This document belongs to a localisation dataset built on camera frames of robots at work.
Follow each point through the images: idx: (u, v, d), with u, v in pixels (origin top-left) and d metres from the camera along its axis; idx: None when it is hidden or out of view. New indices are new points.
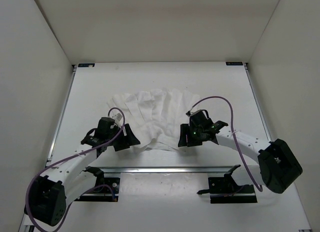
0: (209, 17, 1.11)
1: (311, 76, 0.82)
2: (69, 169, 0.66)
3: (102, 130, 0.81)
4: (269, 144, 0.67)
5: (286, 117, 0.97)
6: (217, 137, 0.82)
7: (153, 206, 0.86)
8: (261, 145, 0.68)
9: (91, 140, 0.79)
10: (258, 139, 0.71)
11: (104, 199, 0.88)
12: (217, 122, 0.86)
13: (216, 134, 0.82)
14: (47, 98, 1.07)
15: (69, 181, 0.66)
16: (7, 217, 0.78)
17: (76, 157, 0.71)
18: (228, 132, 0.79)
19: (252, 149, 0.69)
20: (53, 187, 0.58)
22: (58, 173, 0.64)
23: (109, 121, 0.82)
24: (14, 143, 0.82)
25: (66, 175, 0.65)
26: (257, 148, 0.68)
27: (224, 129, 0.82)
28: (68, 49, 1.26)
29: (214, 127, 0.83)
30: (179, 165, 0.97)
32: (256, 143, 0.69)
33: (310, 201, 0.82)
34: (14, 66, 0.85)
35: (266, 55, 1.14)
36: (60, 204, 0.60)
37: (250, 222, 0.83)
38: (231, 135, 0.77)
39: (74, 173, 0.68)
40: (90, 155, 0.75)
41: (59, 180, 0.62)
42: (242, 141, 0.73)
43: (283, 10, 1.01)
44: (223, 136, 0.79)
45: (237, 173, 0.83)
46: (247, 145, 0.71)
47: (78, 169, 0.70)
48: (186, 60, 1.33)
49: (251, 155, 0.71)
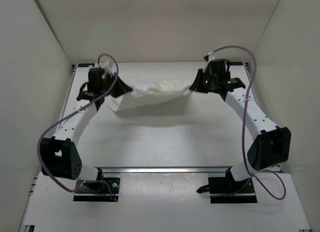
0: (209, 17, 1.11)
1: (310, 75, 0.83)
2: (73, 126, 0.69)
3: (94, 82, 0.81)
4: (274, 127, 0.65)
5: (286, 116, 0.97)
6: (227, 95, 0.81)
7: (153, 206, 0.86)
8: (266, 125, 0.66)
9: (87, 96, 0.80)
10: (266, 118, 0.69)
11: (104, 199, 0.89)
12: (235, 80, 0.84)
13: (228, 93, 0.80)
14: (47, 97, 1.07)
15: (75, 136, 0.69)
16: (7, 217, 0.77)
17: (77, 113, 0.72)
18: (241, 96, 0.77)
19: (257, 124, 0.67)
20: (64, 143, 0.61)
22: (64, 132, 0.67)
23: (99, 70, 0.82)
24: (14, 143, 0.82)
25: (72, 131, 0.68)
26: (261, 128, 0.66)
27: (238, 90, 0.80)
28: (68, 49, 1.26)
29: (229, 84, 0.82)
30: (179, 166, 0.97)
32: (262, 122, 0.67)
33: (310, 201, 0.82)
34: (14, 65, 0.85)
35: (266, 55, 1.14)
36: (76, 158, 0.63)
37: (250, 223, 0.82)
38: (242, 101, 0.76)
39: (78, 130, 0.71)
40: (90, 110, 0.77)
41: (68, 137, 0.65)
42: (249, 113, 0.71)
43: (282, 9, 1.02)
44: (234, 99, 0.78)
45: (234, 167, 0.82)
46: (253, 119, 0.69)
47: (81, 123, 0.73)
48: (186, 60, 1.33)
49: (252, 130, 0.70)
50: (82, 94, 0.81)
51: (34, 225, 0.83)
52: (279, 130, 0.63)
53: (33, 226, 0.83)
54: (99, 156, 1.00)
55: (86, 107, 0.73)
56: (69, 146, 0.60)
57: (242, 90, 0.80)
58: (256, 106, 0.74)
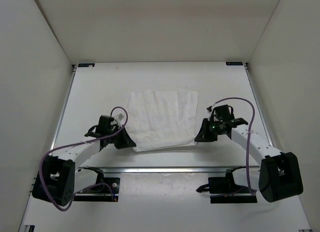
0: (209, 17, 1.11)
1: (310, 76, 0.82)
2: (78, 152, 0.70)
3: (103, 125, 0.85)
4: (279, 154, 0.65)
5: (287, 116, 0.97)
6: (231, 131, 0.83)
7: (153, 206, 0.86)
8: (270, 152, 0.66)
9: (94, 134, 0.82)
10: (270, 146, 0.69)
11: (104, 199, 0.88)
12: (237, 119, 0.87)
13: (233, 128, 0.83)
14: (47, 98, 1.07)
15: (77, 163, 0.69)
16: (7, 217, 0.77)
17: (83, 144, 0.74)
18: (244, 130, 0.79)
19: (261, 151, 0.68)
20: (65, 163, 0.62)
22: (67, 155, 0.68)
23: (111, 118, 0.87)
24: (14, 144, 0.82)
25: (75, 157, 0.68)
26: (265, 153, 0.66)
27: (241, 126, 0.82)
28: (68, 49, 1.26)
29: (232, 121, 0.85)
30: (180, 166, 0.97)
32: (267, 148, 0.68)
33: (310, 201, 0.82)
34: (13, 66, 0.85)
35: (266, 55, 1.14)
36: (70, 184, 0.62)
37: (250, 223, 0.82)
38: (245, 134, 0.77)
39: (80, 159, 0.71)
40: (95, 144, 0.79)
41: (70, 159, 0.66)
42: (253, 142, 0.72)
43: (283, 9, 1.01)
44: (238, 133, 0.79)
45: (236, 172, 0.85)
46: (257, 147, 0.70)
47: (85, 155, 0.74)
48: (186, 60, 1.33)
49: (258, 158, 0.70)
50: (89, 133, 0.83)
51: (33, 225, 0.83)
52: (284, 156, 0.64)
53: (33, 226, 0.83)
54: (99, 156, 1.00)
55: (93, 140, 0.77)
56: (69, 167, 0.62)
57: (245, 125, 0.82)
58: (260, 136, 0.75)
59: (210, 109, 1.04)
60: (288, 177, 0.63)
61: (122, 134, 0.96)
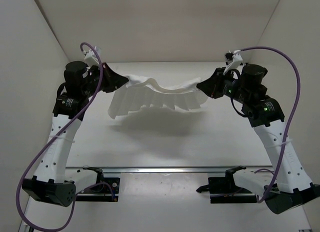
0: (209, 17, 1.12)
1: (310, 76, 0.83)
2: (55, 160, 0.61)
3: (75, 85, 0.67)
4: (309, 186, 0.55)
5: (286, 116, 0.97)
6: (259, 125, 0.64)
7: (153, 206, 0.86)
8: (298, 183, 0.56)
9: (65, 104, 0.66)
10: (302, 172, 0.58)
11: (104, 199, 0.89)
12: (270, 102, 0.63)
13: (264, 126, 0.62)
14: (46, 97, 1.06)
15: (63, 165, 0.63)
16: (7, 218, 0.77)
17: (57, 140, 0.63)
18: (278, 135, 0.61)
19: (289, 179, 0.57)
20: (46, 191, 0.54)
22: (46, 170, 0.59)
23: (78, 71, 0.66)
24: (14, 143, 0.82)
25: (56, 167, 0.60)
26: (294, 185, 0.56)
27: (275, 123, 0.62)
28: (68, 49, 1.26)
29: (268, 111, 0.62)
30: (180, 166, 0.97)
32: (297, 177, 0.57)
33: (310, 202, 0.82)
34: (14, 66, 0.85)
35: (266, 55, 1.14)
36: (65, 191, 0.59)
37: (250, 222, 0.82)
38: (278, 142, 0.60)
39: (63, 158, 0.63)
40: (73, 128, 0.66)
41: (50, 178, 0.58)
42: (284, 160, 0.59)
43: (283, 10, 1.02)
44: (268, 135, 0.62)
45: (237, 174, 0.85)
46: (287, 171, 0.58)
47: (65, 148, 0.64)
48: (186, 60, 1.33)
49: (280, 178, 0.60)
50: (59, 104, 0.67)
51: (34, 225, 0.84)
52: (313, 193, 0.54)
53: (33, 226, 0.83)
54: (99, 156, 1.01)
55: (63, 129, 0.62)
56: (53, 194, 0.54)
57: (281, 124, 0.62)
58: (294, 151, 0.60)
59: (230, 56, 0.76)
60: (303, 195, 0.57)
61: (106, 78, 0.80)
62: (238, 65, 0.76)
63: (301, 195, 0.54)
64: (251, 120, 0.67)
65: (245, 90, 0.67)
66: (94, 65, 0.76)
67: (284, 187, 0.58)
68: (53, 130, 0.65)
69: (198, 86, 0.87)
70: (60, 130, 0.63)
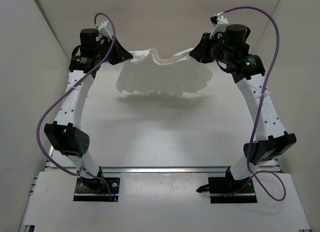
0: (209, 17, 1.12)
1: (310, 76, 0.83)
2: (72, 107, 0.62)
3: (88, 45, 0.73)
4: (283, 133, 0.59)
5: (286, 116, 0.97)
6: (241, 80, 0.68)
7: (153, 206, 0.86)
8: (274, 131, 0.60)
9: (80, 62, 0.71)
10: (277, 121, 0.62)
11: (105, 199, 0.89)
12: (253, 58, 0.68)
13: (245, 80, 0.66)
14: (47, 97, 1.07)
15: (79, 114, 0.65)
16: (7, 217, 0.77)
17: (73, 91, 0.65)
18: (257, 88, 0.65)
19: (265, 127, 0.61)
20: (67, 129, 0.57)
22: (64, 116, 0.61)
23: (93, 32, 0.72)
24: (14, 143, 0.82)
25: (74, 113, 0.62)
26: (268, 133, 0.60)
27: (256, 77, 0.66)
28: (68, 49, 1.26)
29: (250, 64, 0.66)
30: (179, 166, 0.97)
32: (272, 125, 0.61)
33: (310, 201, 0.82)
34: (14, 66, 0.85)
35: (266, 55, 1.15)
36: (82, 137, 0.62)
37: (250, 223, 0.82)
38: (258, 94, 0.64)
39: (79, 109, 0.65)
40: (86, 85, 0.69)
41: (69, 123, 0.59)
42: (262, 112, 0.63)
43: (283, 10, 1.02)
44: (249, 89, 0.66)
45: (233, 166, 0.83)
46: (263, 121, 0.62)
47: (81, 100, 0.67)
48: None
49: (258, 129, 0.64)
50: (73, 62, 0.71)
51: (33, 225, 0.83)
52: (286, 139, 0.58)
53: (33, 226, 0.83)
54: (98, 156, 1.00)
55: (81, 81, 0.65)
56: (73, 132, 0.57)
57: (261, 78, 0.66)
58: (271, 103, 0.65)
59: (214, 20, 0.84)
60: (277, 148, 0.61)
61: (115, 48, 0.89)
62: (223, 27, 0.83)
63: (274, 141, 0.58)
64: (233, 76, 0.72)
65: (229, 48, 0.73)
66: (105, 36, 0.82)
67: (260, 136, 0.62)
68: (69, 84, 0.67)
69: (191, 53, 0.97)
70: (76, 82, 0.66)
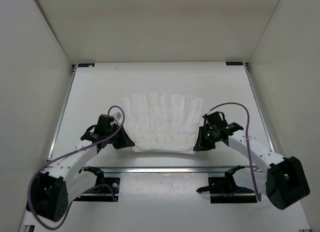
0: (209, 17, 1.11)
1: (310, 77, 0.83)
2: (70, 164, 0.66)
3: (102, 126, 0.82)
4: (282, 159, 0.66)
5: (287, 117, 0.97)
6: (228, 138, 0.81)
7: (153, 206, 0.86)
8: (273, 158, 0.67)
9: (91, 136, 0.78)
10: (272, 152, 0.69)
11: (104, 199, 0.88)
12: (232, 124, 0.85)
13: (229, 136, 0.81)
14: (46, 98, 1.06)
15: (70, 176, 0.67)
16: (8, 218, 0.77)
17: (77, 152, 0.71)
18: (241, 137, 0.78)
19: (264, 160, 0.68)
20: (55, 182, 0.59)
22: (59, 169, 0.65)
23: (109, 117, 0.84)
24: (14, 145, 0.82)
25: (67, 171, 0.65)
26: (269, 162, 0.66)
27: (238, 132, 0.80)
28: (68, 49, 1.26)
29: (228, 128, 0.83)
30: (180, 165, 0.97)
32: (269, 156, 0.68)
33: (310, 202, 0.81)
34: (13, 67, 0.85)
35: (266, 55, 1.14)
36: (63, 200, 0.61)
37: (250, 223, 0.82)
38: (244, 141, 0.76)
39: (74, 170, 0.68)
40: (90, 150, 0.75)
41: (60, 176, 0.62)
42: (254, 150, 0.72)
43: (283, 9, 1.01)
44: (236, 140, 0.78)
45: (238, 175, 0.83)
46: (259, 156, 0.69)
47: (79, 164, 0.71)
48: (186, 60, 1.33)
49: (260, 165, 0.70)
50: (86, 134, 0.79)
51: (34, 225, 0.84)
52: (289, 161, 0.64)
53: (33, 226, 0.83)
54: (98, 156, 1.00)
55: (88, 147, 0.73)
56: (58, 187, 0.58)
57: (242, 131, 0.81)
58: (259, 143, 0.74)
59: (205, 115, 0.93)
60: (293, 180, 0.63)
61: (121, 132, 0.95)
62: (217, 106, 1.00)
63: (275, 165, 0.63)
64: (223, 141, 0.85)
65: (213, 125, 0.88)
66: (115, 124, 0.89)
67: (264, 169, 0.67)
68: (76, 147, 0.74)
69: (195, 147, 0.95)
70: (82, 147, 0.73)
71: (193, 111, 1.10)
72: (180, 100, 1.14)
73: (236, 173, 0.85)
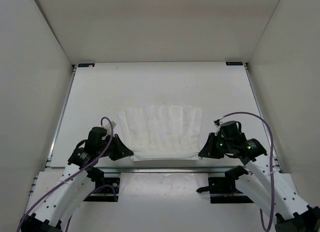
0: (209, 17, 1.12)
1: (310, 77, 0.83)
2: (55, 203, 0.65)
3: (92, 143, 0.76)
4: (306, 208, 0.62)
5: (287, 117, 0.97)
6: (247, 162, 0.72)
7: (153, 206, 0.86)
8: (297, 207, 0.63)
9: (79, 157, 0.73)
10: (296, 195, 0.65)
11: (105, 199, 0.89)
12: (255, 143, 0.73)
13: (251, 162, 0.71)
14: (46, 98, 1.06)
15: (58, 213, 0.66)
16: (8, 218, 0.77)
17: (63, 184, 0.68)
18: (264, 167, 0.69)
19: (287, 205, 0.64)
20: (41, 229, 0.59)
22: (45, 210, 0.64)
23: (99, 133, 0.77)
24: (14, 145, 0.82)
25: (53, 210, 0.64)
26: (293, 210, 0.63)
27: (260, 158, 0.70)
28: (68, 49, 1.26)
29: (251, 149, 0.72)
30: (180, 165, 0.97)
32: (293, 201, 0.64)
33: (310, 201, 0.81)
34: (13, 67, 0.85)
35: (266, 55, 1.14)
36: None
37: (250, 223, 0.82)
38: (268, 174, 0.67)
39: (63, 203, 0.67)
40: (79, 178, 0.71)
41: (46, 220, 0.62)
42: (278, 190, 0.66)
43: (283, 10, 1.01)
44: (257, 169, 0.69)
45: (242, 183, 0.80)
46: (283, 198, 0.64)
47: (67, 195, 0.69)
48: (186, 60, 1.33)
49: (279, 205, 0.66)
50: (74, 154, 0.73)
51: None
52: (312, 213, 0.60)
53: None
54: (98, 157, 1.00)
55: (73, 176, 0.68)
56: None
57: (266, 158, 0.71)
58: (283, 179, 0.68)
59: (217, 122, 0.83)
60: None
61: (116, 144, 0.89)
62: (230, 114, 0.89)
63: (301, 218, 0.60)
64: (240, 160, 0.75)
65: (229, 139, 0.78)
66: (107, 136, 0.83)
67: (284, 213, 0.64)
68: (63, 176, 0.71)
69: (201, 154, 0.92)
70: (68, 177, 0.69)
71: (193, 121, 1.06)
72: (178, 111, 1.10)
73: (241, 181, 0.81)
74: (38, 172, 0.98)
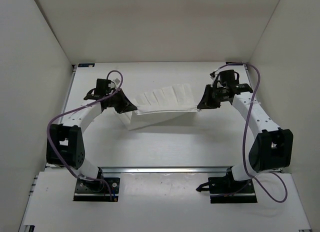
0: (208, 17, 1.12)
1: (310, 77, 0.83)
2: (80, 116, 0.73)
3: (102, 87, 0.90)
4: (277, 128, 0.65)
5: (286, 116, 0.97)
6: (234, 98, 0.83)
7: (153, 206, 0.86)
8: (268, 126, 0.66)
9: (93, 96, 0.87)
10: (269, 120, 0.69)
11: (104, 199, 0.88)
12: (243, 85, 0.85)
13: (236, 95, 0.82)
14: (46, 97, 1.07)
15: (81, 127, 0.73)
16: (8, 218, 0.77)
17: (84, 108, 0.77)
18: (247, 99, 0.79)
19: (259, 125, 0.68)
20: (71, 129, 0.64)
22: (72, 121, 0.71)
23: (107, 81, 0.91)
24: (14, 144, 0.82)
25: (79, 121, 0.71)
26: (262, 127, 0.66)
27: (244, 93, 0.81)
28: (68, 49, 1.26)
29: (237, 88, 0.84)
30: (180, 165, 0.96)
32: (265, 122, 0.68)
33: (310, 202, 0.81)
34: (13, 67, 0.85)
35: (266, 55, 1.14)
36: (80, 147, 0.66)
37: (250, 224, 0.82)
38: (248, 103, 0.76)
39: (84, 122, 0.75)
40: (96, 107, 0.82)
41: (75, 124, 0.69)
42: (254, 115, 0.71)
43: (283, 9, 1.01)
44: (240, 101, 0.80)
45: (235, 167, 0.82)
46: (256, 120, 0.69)
47: (87, 118, 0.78)
48: (186, 60, 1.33)
49: (254, 130, 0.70)
50: (88, 96, 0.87)
51: (33, 225, 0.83)
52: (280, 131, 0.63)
53: (33, 226, 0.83)
54: (98, 156, 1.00)
55: (94, 103, 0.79)
56: (76, 132, 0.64)
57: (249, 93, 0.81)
58: (261, 108, 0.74)
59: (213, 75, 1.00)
60: (279, 150, 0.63)
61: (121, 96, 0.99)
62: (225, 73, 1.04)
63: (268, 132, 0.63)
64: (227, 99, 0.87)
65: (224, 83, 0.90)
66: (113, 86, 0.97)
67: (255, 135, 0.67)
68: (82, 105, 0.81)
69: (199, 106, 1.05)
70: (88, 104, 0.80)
71: (186, 95, 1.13)
72: (170, 92, 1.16)
73: (236, 166, 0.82)
74: (38, 172, 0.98)
